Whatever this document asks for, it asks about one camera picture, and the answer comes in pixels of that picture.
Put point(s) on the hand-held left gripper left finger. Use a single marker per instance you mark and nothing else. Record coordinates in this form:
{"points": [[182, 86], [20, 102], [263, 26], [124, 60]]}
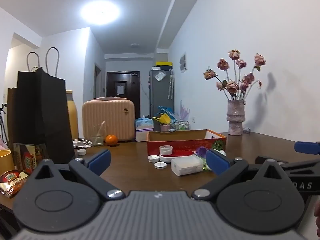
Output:
{"points": [[100, 159]]}

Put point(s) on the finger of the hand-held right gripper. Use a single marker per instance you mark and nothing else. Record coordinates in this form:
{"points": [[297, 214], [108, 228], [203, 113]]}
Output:
{"points": [[302, 165], [307, 147]]}

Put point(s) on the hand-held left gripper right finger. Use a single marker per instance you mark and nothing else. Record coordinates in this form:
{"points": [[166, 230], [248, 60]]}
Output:
{"points": [[217, 162]]}

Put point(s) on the green plastic bottle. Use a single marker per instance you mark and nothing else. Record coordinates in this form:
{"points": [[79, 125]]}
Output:
{"points": [[205, 165]]}

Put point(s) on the purple plastic item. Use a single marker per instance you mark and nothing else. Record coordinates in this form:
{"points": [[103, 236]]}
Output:
{"points": [[201, 152]]}

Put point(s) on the white tissue packet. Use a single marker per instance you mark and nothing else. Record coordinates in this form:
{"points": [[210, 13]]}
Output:
{"points": [[186, 166]]}

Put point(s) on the red cardboard box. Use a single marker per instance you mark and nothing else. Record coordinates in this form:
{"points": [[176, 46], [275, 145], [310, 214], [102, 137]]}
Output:
{"points": [[185, 140]]}

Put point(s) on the red and white lint brush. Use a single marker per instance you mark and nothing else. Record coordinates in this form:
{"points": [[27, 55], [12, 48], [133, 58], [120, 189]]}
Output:
{"points": [[166, 158]]}

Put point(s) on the white tape roll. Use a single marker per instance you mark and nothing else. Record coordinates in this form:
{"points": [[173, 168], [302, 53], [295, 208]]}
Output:
{"points": [[166, 150]]}

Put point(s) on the person's right hand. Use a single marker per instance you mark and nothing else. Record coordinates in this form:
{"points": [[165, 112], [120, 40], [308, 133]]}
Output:
{"points": [[317, 216]]}

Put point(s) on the clear drinking glass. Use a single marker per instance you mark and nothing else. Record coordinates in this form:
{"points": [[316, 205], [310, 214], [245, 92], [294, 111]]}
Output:
{"points": [[97, 141]]}

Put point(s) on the small white cap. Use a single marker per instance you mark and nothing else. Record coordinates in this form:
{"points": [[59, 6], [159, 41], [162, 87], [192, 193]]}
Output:
{"points": [[81, 151]]}

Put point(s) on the orange fruit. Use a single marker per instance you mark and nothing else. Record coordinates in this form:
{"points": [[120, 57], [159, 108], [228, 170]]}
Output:
{"points": [[111, 140]]}

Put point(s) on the white card box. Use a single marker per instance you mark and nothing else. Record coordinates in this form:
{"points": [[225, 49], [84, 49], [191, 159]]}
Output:
{"points": [[211, 137]]}

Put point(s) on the pink ribbed suitcase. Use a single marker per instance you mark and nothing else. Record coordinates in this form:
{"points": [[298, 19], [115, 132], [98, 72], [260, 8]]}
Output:
{"points": [[107, 118]]}

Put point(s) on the pink textured vase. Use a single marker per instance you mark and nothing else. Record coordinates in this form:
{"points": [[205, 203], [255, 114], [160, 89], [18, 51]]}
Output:
{"points": [[235, 117]]}

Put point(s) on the group of glass jars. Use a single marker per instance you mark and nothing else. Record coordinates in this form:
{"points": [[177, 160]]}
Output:
{"points": [[180, 126]]}

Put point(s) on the tan bottle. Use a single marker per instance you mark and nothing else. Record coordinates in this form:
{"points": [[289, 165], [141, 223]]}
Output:
{"points": [[72, 115]]}

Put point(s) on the white ribbed bottle cap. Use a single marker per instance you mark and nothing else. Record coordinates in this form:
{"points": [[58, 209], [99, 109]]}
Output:
{"points": [[153, 158]]}

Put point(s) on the pink flower pot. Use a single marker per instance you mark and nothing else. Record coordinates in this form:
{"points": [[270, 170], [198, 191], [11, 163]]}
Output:
{"points": [[164, 127]]}

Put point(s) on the black paper bag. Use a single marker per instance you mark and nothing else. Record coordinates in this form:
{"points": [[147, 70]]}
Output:
{"points": [[47, 115]]}

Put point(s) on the yellow watering can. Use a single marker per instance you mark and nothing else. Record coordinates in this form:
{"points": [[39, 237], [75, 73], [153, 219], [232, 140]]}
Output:
{"points": [[163, 118]]}

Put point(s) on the snack packets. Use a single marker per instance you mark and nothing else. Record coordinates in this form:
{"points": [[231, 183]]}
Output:
{"points": [[28, 157]]}

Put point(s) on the white paper notice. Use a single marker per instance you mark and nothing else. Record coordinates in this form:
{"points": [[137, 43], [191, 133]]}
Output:
{"points": [[120, 89]]}

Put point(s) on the dark brown entrance door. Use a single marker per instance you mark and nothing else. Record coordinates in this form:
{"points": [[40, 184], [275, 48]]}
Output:
{"points": [[130, 92]]}

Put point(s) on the brown side door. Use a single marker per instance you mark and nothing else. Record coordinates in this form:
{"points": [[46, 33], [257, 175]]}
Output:
{"points": [[97, 82]]}

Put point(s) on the dried pink roses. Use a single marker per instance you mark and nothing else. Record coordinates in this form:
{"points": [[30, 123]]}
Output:
{"points": [[233, 82]]}

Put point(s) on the grey refrigerator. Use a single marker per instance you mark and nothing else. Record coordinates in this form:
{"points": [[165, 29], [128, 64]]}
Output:
{"points": [[160, 92]]}

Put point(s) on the hanging folded umbrella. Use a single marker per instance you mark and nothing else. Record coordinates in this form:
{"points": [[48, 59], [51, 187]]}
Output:
{"points": [[171, 85]]}

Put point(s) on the red snack packet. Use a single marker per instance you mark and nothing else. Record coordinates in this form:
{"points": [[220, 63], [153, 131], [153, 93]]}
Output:
{"points": [[12, 181]]}

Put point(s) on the yellow paper cylinder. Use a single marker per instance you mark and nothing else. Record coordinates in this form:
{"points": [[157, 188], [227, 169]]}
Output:
{"points": [[6, 162]]}

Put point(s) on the clear plastic bag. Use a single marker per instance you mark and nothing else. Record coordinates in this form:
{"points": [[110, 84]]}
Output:
{"points": [[159, 76]]}

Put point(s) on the black tripod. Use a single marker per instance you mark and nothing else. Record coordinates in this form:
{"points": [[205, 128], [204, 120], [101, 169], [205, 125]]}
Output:
{"points": [[3, 120]]}

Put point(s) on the small white box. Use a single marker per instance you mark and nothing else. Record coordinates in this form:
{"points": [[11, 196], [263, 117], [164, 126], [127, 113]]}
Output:
{"points": [[156, 68]]}

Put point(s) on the yellow flat box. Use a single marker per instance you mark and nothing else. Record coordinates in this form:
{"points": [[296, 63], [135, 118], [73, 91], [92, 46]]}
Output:
{"points": [[164, 64]]}

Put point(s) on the small ceiling lamp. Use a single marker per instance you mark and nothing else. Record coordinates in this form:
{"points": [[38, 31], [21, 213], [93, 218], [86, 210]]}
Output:
{"points": [[135, 45]]}

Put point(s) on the round ceiling light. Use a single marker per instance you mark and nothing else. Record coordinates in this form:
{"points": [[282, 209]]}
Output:
{"points": [[100, 12]]}

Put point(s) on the wall picture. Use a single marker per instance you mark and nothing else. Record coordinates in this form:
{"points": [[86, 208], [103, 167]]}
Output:
{"points": [[183, 63]]}

